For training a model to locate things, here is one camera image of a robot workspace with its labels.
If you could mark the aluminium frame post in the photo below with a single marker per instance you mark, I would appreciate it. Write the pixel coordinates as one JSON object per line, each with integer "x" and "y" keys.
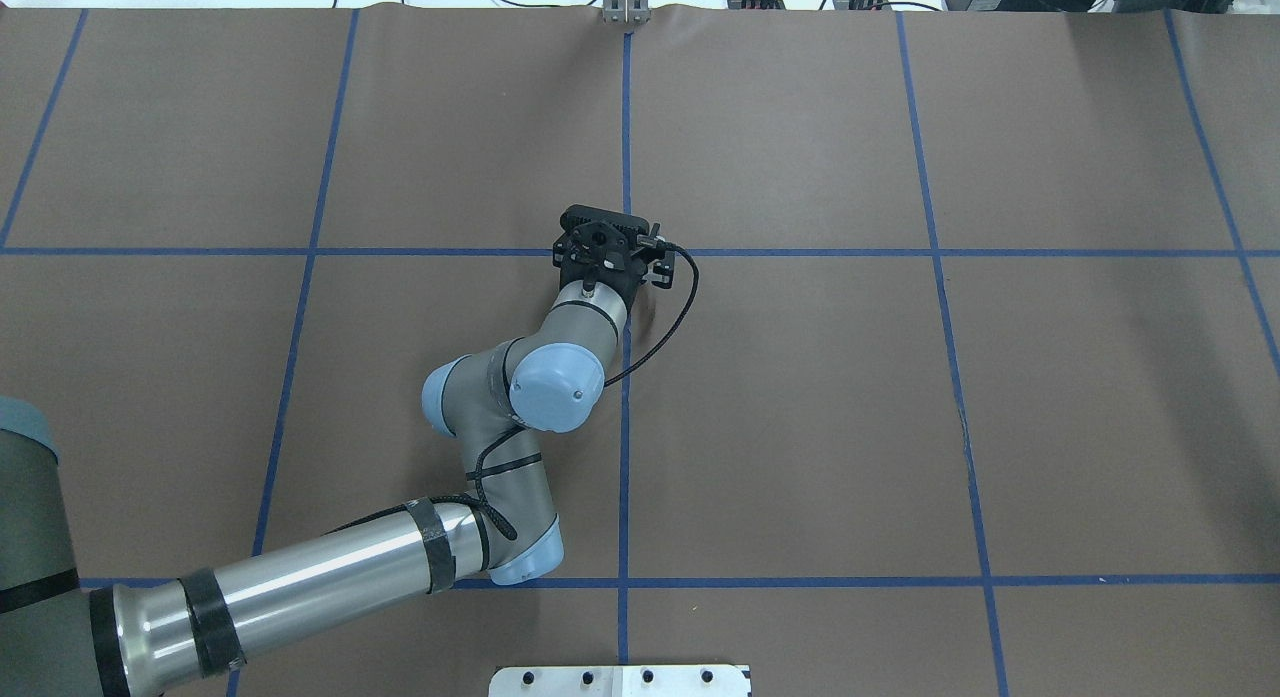
{"x": 627, "y": 12}

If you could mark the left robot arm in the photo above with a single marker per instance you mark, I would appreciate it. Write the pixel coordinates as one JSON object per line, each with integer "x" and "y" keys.
{"x": 61, "y": 640}

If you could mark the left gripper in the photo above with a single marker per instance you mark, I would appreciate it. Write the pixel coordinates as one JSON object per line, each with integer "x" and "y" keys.
{"x": 631, "y": 278}

